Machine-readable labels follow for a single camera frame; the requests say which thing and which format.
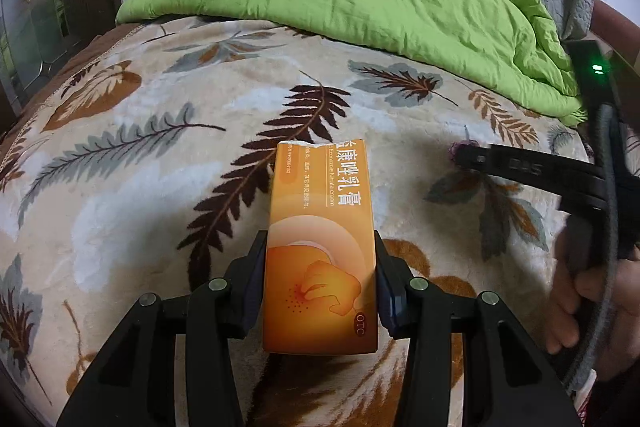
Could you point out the brown bed headboard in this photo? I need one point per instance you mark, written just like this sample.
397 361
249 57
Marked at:
616 30

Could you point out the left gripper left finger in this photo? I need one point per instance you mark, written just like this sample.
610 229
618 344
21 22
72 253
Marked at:
131 381

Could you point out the orange ointment box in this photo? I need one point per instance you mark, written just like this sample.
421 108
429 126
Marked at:
319 292

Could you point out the leaf pattern beige blanket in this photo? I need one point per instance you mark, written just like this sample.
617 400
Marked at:
149 160

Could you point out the purple crumpled foil ball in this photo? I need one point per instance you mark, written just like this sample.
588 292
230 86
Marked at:
454 149

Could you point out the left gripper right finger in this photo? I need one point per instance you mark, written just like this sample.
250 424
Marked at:
507 379

